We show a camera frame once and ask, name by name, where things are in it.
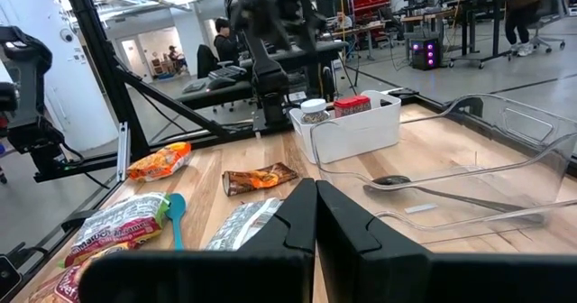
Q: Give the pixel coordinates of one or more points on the black office chair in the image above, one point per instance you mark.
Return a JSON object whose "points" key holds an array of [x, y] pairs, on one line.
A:
{"points": [[206, 61]]}

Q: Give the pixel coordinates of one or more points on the black computer purple lights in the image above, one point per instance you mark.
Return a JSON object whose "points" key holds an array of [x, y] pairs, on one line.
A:
{"points": [[426, 55]]}

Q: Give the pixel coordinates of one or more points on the red storage bins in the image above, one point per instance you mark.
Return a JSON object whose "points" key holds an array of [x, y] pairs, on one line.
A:
{"points": [[372, 1]]}

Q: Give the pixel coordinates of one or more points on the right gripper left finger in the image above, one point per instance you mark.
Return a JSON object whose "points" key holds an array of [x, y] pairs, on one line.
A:
{"points": [[203, 276]]}

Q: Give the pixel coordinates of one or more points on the green pink ramen packet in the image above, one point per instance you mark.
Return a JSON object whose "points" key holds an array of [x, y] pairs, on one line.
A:
{"points": [[117, 224]]}

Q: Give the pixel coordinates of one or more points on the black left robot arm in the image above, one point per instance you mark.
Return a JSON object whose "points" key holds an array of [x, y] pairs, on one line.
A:
{"points": [[270, 86]]}

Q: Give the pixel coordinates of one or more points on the person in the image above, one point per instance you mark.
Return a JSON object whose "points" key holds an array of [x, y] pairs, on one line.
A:
{"points": [[225, 46], [345, 21], [173, 55], [518, 1]]}

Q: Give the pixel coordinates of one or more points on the white-lidded spice jar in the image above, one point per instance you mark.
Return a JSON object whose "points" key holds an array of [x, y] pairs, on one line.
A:
{"points": [[314, 107]]}

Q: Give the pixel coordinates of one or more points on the white plastic bin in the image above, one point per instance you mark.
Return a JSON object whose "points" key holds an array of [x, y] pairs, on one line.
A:
{"points": [[356, 136]]}

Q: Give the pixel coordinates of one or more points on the black standing desk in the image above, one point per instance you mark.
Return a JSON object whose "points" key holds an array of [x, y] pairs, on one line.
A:
{"points": [[467, 32]]}

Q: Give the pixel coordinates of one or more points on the black grey machine on stand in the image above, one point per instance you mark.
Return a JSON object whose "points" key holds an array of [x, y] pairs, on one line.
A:
{"points": [[27, 113]]}

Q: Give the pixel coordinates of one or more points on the white dome camera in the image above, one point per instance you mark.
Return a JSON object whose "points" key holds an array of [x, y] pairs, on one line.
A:
{"points": [[66, 34]]}

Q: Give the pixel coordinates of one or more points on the red-lidded patterned tin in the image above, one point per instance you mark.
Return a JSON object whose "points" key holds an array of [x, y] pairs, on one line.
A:
{"points": [[351, 107]]}

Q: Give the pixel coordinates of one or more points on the red yellow ramen packet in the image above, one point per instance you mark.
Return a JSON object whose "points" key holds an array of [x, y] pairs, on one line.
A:
{"points": [[58, 289]]}

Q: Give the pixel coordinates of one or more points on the teal plastic spoon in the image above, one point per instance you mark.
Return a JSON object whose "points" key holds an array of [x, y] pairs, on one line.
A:
{"points": [[176, 213]]}

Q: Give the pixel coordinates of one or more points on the grey office chair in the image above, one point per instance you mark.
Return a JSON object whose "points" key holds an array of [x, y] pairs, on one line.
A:
{"points": [[547, 10]]}

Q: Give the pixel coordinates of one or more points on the orange ramen packet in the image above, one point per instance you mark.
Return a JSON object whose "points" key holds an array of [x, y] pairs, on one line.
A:
{"points": [[158, 163]]}

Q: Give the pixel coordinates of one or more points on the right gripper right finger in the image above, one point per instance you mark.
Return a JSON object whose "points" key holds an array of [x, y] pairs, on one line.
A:
{"points": [[405, 280]]}

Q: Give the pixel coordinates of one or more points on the brown orange snack packet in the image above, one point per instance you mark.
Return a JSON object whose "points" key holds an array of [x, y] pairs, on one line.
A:
{"points": [[257, 180]]}

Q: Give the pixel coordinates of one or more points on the black aluminium table frame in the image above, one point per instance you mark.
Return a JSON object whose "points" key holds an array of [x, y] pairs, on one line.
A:
{"points": [[97, 46]]}

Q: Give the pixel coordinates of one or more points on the wooden top desk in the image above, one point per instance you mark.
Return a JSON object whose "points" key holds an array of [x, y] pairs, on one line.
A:
{"points": [[424, 18]]}

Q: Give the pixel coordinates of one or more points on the black keyboard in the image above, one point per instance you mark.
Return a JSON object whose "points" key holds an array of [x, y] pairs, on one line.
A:
{"points": [[227, 73]]}

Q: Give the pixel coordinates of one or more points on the clear plastic container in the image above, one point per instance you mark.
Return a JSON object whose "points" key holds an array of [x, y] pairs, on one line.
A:
{"points": [[518, 122]]}

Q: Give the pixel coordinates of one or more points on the black spoon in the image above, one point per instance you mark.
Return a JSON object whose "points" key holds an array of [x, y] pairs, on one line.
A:
{"points": [[392, 180]]}

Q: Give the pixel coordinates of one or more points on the red roast beef ramen packet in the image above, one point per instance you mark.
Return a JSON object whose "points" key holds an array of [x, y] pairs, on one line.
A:
{"points": [[243, 224]]}

